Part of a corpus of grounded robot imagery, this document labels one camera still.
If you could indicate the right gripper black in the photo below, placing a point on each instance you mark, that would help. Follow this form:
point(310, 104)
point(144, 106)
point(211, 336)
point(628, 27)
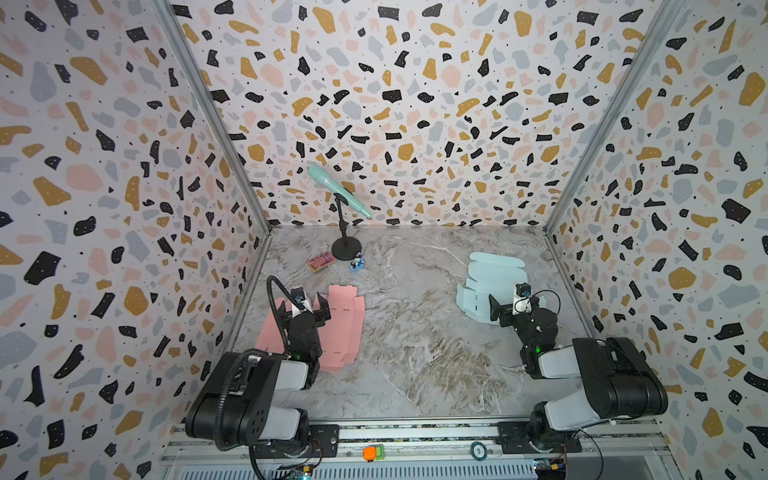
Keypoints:
point(507, 309)

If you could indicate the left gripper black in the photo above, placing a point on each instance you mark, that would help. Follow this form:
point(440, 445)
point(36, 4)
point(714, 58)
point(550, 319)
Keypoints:
point(308, 315)

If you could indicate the pink paper box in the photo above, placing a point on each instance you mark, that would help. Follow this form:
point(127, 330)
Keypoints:
point(340, 337)

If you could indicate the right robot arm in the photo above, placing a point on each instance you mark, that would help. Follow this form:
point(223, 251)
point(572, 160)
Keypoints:
point(616, 381)

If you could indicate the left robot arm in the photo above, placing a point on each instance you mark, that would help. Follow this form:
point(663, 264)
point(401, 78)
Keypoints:
point(235, 407)

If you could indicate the mint flat paper box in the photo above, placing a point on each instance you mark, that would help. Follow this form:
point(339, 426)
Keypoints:
point(489, 274)

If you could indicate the small pink card box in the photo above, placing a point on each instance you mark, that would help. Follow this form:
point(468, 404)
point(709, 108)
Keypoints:
point(321, 262)

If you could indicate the small blue toy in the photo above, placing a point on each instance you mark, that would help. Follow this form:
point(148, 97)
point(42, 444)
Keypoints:
point(357, 262)

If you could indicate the black microphone stand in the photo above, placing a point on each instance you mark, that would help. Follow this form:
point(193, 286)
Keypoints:
point(346, 248)

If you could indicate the mint green microphone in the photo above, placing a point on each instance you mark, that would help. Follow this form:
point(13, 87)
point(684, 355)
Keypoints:
point(320, 176)

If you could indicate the orange button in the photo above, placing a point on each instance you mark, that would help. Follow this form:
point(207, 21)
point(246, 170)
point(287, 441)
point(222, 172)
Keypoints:
point(373, 453)

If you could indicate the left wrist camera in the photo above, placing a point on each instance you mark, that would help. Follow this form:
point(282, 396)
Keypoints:
point(300, 299)

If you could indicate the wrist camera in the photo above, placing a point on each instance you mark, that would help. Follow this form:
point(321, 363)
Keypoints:
point(300, 299)
point(523, 295)

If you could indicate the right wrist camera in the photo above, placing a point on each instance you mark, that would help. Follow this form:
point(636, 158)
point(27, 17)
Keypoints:
point(523, 295)

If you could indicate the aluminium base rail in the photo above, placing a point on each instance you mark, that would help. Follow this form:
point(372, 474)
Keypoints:
point(433, 448)

